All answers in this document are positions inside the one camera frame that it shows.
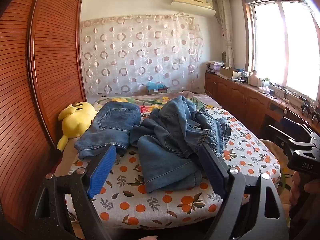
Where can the wall air conditioner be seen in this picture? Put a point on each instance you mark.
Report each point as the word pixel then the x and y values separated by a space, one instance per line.
pixel 192 1

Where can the blue item on box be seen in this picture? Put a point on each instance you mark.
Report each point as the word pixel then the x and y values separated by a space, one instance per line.
pixel 156 87

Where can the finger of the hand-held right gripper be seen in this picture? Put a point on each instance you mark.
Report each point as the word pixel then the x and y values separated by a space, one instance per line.
pixel 290 123
pixel 282 136

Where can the stack of papers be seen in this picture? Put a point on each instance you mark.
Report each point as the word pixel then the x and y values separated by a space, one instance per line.
pixel 215 66

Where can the person's right hand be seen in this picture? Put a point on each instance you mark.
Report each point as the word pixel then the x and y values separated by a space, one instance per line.
pixel 298 188

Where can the circle-patterned sheer curtain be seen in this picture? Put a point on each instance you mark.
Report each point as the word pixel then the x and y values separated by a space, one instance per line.
pixel 140 55

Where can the orange-print white bedsheet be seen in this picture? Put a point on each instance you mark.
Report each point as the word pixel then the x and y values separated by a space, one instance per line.
pixel 140 195

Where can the long wooden cabinet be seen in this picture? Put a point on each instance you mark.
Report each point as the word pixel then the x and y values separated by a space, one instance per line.
pixel 237 97

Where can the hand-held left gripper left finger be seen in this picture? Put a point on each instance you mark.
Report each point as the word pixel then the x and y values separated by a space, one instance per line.
pixel 102 170

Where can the yellow plush toy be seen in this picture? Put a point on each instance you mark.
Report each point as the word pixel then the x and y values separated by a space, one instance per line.
pixel 75 122

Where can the beige window curtain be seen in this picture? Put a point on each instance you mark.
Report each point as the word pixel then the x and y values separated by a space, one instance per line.
pixel 226 30

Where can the faded blue denim pants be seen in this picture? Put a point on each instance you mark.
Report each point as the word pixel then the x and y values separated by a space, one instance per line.
pixel 170 135

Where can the white tissue box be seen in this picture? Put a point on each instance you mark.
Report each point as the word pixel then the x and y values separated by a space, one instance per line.
pixel 264 90

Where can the wooden louvered wardrobe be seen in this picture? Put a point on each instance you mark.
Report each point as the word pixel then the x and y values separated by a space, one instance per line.
pixel 37 80

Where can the wood-framed window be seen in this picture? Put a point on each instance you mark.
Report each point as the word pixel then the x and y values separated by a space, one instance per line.
pixel 270 42

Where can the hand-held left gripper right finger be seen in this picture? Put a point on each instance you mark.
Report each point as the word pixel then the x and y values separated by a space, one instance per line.
pixel 212 172

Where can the white plastic bottle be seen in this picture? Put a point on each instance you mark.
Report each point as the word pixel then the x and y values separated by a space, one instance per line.
pixel 253 80

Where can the open cardboard box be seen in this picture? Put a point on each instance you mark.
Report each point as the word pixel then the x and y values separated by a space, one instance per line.
pixel 230 73

